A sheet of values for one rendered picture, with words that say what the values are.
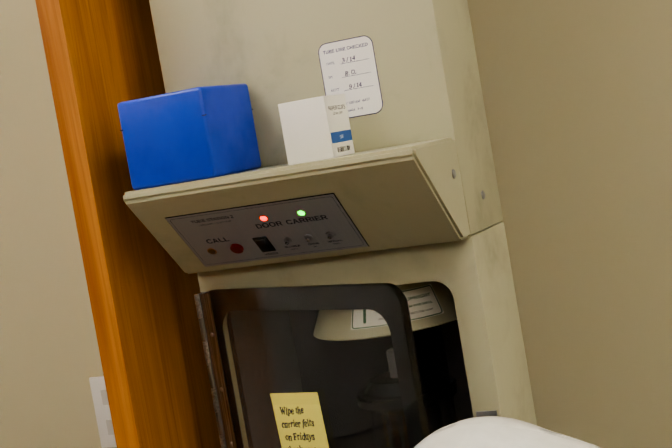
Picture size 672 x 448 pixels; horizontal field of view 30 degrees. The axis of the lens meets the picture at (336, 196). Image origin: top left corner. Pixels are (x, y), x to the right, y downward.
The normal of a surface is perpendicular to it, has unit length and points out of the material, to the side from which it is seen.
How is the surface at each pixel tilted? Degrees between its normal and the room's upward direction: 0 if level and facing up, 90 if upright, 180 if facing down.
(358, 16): 90
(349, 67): 90
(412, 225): 135
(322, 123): 90
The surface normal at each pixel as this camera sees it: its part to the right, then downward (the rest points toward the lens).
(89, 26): 0.90, -0.13
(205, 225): -0.17, 0.78
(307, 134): -0.41, 0.12
